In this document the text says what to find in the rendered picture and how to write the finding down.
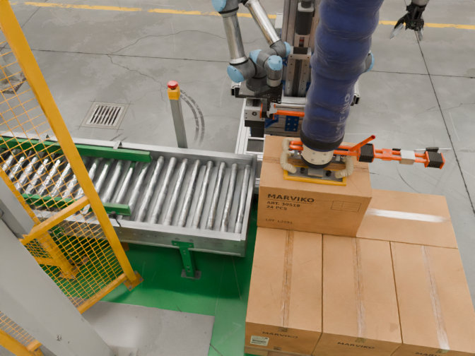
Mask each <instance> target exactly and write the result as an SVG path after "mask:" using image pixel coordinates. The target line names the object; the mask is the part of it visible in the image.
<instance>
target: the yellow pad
mask: <svg viewBox="0 0 475 356"><path fill-rule="evenodd" d="M294 166H295V167H296V169H297V170H296V172H295V173H294V174H293V173H290V172H289V171H287V170H284V171H283V179H285V180H292V181H299V182H311V183H318V184H330V185H337V186H346V177H342V178H336V177H335V172H337V171H339V170H330V169H323V177H317V176H310V175H308V167H303V166H297V165H294Z"/></svg>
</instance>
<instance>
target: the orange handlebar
mask: <svg viewBox="0 0 475 356"><path fill-rule="evenodd" d="M274 114H281V115H289V116H297V117H304V116H305V113H304V112H294V111H286V110H277V113H274ZM293 145H301V146H293ZM302 145H303V142H302V141H291V142H290V143H289V148H291V149H293V150H303V147H302ZM352 147H353V146H339V147H338V148H342V149H348V150H349V149H350V148H352ZM375 152H376V153H381V155H378V154H375V158H379V159H382V160H386V161H391V160H399V161H401V157H399V156H392V155H400V151H395V150H392V149H387V148H382V149H375ZM333 154H339V155H352V156H358V152H351V151H343V150H334V153H333ZM414 155H415V157H418V158H416V159H415V161H414V162H419V163H426V159H419V158H424V157H425V156H426V154H423V153H414Z"/></svg>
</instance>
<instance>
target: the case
mask: <svg viewBox="0 0 475 356"><path fill-rule="evenodd" d="M284 138H291V137H283V136H268V135H266V137H265V143H264V153H263V159H262V169H261V175H260V181H259V198H258V211H257V226H261V227H273V228H280V229H287V230H299V231H306V232H317V233H324V234H331V235H343V236H349V237H355V236H356V234H357V231H358V229H359V227H360V224H361V222H362V220H363V217H364V215H365V212H366V210H367V209H368V206H369V204H370V201H371V199H372V190H371V183H370V170H369V163H368V162H359V161H357V159H356V156H352V157H351V159H352V161H353V172H352V174H351V175H349V176H348V177H347V176H346V186H337V185H330V184H318V183H311V182H299V181H292V180H285V179H283V171H284V169H283V168H282V167H281V165H280V157H281V154H282V152H283V150H282V147H281V143H282V140H283V139H284ZM292 139H294V140H295V141H301V140H300V138H292ZM287 162H288V164H291V165H297V166H303V167H308V166H307V165H306V164H305V163H304V162H303V161H302V160H298V159H291V158H288V161H287ZM323 169H330V170H345V169H346V165H345V164H337V163H330V164H329V165H328V166H327V167H325V168H323Z"/></svg>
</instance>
